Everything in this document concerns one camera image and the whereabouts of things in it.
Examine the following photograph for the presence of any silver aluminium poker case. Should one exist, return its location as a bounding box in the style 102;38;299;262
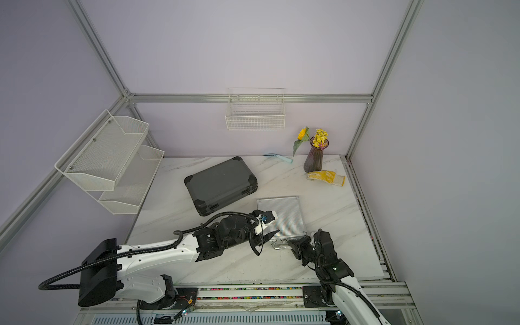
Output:
257;196;307;250

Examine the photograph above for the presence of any white mesh two-tier shelf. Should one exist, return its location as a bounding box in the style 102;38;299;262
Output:
55;110;164;215

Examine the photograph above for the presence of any yellow sunflower with leaf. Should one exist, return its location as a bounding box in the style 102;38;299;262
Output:
292;127;310;156

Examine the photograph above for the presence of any aluminium frame rail structure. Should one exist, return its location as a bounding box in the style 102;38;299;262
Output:
1;1;423;253

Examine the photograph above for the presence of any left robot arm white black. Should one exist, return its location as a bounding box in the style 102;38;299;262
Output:
38;210;278;309

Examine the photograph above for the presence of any dark grey poker case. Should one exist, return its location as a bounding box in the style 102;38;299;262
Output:
184;157;258;217

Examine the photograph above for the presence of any light blue plastic tool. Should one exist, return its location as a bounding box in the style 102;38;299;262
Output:
264;153;293;164

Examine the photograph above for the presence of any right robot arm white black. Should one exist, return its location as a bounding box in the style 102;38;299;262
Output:
288;229;389;324

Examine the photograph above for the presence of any yellow work glove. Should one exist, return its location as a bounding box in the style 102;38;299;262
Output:
307;170;345;187

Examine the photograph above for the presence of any yellow flower bunch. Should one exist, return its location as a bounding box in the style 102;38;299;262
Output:
311;129;329;150

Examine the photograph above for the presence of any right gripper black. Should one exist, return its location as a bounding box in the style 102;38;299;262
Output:
288;235;324;265

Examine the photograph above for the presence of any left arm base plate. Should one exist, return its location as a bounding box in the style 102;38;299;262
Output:
138;287;199;310

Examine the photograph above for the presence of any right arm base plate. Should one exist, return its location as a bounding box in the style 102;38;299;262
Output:
302;285;335;308

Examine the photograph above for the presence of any white wire wall basket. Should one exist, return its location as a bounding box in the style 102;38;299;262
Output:
225;87;286;131

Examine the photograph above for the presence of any purple glass vase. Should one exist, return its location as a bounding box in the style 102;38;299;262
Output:
303;137;330;173

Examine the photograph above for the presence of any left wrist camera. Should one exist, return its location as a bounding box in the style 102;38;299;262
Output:
253;210;278;235

